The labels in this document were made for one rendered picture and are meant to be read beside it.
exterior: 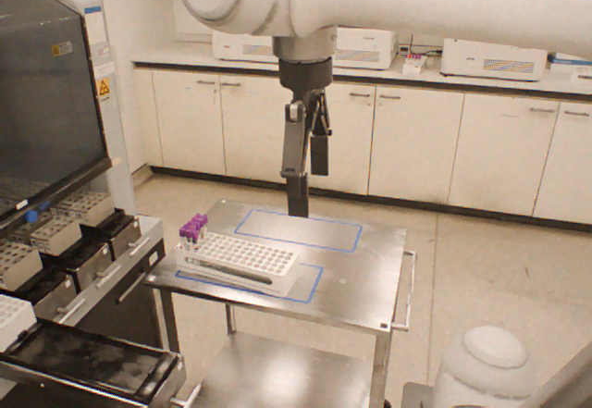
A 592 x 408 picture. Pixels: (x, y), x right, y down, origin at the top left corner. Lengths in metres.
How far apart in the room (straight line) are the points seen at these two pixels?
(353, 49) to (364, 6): 2.47
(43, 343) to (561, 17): 1.08
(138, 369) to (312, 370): 0.80
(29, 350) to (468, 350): 0.86
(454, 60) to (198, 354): 2.05
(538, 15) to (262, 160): 2.86
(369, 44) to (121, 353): 2.29
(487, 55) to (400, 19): 2.44
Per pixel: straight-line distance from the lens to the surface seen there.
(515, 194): 3.18
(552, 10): 0.56
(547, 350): 2.41
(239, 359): 1.74
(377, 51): 2.91
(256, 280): 1.17
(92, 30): 1.45
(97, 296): 1.44
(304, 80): 0.64
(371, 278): 1.20
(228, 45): 3.16
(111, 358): 1.08
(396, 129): 3.00
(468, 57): 2.89
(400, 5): 0.46
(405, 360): 2.17
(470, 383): 0.84
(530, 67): 2.94
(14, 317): 1.15
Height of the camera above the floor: 1.54
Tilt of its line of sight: 26 degrees down
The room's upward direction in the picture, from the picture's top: straight up
